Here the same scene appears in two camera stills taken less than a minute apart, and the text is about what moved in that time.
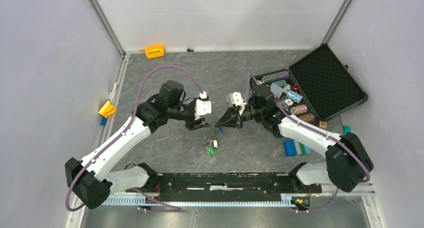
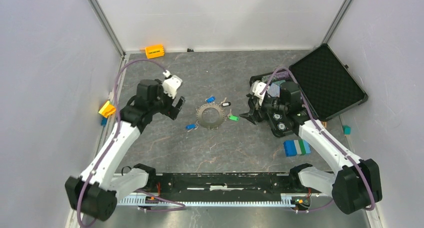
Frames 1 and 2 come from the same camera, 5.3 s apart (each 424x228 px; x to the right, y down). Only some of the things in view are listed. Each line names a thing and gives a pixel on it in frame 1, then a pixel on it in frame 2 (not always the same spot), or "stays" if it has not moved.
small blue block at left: (104, 121) stays
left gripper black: (192, 125) → (171, 111)
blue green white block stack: (293, 147) stays
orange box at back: (154, 51) stays
